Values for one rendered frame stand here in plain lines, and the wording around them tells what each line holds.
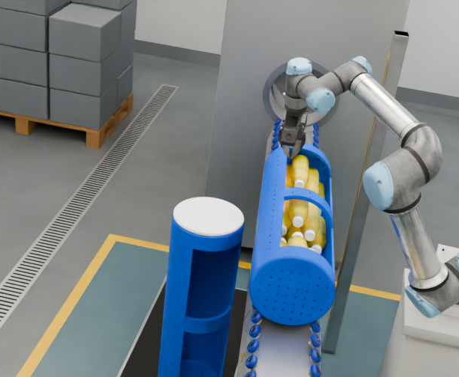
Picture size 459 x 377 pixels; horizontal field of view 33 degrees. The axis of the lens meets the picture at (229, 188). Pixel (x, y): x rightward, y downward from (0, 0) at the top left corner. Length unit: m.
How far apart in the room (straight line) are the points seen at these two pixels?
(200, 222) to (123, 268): 1.55
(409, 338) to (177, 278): 1.01
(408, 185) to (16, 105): 4.17
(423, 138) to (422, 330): 0.65
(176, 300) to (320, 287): 0.77
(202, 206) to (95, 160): 2.58
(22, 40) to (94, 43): 0.53
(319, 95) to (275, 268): 0.60
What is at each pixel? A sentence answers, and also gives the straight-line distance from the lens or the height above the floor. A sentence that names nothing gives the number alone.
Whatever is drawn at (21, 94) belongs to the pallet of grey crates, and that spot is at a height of 0.31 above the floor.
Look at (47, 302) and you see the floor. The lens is 4.19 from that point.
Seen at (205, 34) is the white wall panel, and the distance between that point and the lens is 7.35.
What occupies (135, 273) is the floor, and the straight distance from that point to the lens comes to 4.41.
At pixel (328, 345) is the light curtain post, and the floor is 0.05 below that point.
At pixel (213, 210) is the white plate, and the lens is 3.03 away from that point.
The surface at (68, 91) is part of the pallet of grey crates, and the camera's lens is 5.63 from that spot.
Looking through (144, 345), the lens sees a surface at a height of 0.15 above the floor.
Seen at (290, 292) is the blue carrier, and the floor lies 1.09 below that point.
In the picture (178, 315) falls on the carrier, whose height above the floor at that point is 0.62.
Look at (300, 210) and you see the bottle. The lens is 2.82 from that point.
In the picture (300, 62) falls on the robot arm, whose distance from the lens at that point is 2.36.
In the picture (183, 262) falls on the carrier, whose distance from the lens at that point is 2.99.
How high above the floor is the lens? 2.60
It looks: 29 degrees down
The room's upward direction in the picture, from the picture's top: 7 degrees clockwise
